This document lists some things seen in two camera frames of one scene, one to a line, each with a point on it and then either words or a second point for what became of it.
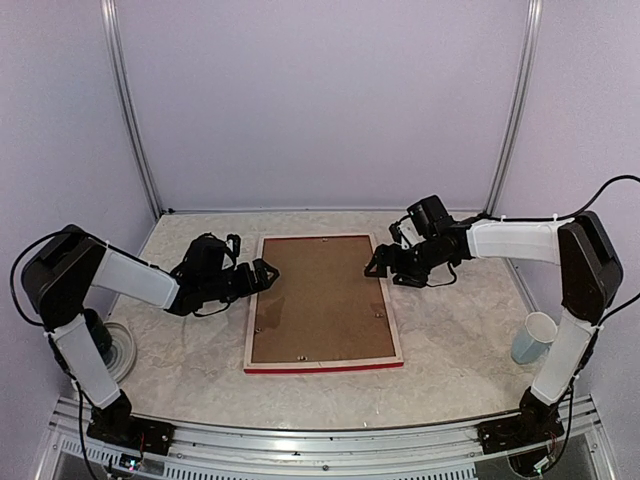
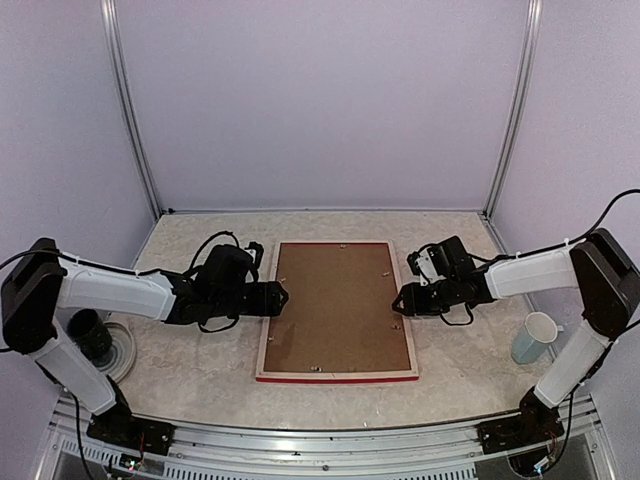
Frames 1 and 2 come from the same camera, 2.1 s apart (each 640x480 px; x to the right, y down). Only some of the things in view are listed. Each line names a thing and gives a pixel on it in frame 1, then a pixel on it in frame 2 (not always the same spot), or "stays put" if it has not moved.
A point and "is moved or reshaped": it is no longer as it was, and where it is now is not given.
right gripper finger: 379,262 → 408,299
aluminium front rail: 201,451 stays put
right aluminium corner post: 533,13 stays put
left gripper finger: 264,274 → 277,296
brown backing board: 322,305 is moved or reshaped
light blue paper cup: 531,343 stays put
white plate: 125,349 stays put
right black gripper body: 413,267 → 442,299
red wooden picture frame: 322,313 is moved or reshaped
